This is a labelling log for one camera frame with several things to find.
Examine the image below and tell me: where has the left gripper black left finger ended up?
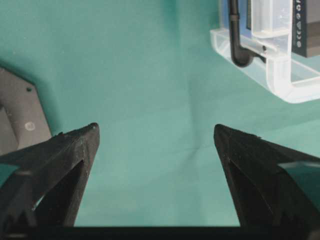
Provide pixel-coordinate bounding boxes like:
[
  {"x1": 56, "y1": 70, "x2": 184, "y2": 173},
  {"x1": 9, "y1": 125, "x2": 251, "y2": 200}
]
[{"x1": 0, "y1": 122, "x2": 100, "y2": 233}]

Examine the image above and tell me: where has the clear plastic storage case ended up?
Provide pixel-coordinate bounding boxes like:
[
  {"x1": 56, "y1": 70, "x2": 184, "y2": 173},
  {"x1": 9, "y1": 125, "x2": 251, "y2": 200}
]
[{"x1": 210, "y1": 0, "x2": 320, "y2": 104}]

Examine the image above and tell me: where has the black RealSense box left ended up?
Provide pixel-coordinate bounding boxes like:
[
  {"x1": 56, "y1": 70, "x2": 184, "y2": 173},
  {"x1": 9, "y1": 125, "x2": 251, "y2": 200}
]
[{"x1": 291, "y1": 0, "x2": 320, "y2": 58}]

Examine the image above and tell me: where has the green table cloth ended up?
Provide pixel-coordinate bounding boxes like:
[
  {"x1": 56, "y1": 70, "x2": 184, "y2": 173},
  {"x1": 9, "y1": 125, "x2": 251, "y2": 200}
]
[{"x1": 0, "y1": 0, "x2": 320, "y2": 226}]

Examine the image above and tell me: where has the black case handle left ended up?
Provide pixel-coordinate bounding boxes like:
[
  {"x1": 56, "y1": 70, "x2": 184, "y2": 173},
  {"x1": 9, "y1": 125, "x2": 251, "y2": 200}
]
[{"x1": 227, "y1": 0, "x2": 266, "y2": 68}]

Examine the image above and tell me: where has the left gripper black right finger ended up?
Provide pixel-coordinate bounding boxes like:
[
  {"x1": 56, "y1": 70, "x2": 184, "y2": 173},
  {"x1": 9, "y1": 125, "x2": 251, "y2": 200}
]
[{"x1": 214, "y1": 124, "x2": 320, "y2": 233}]

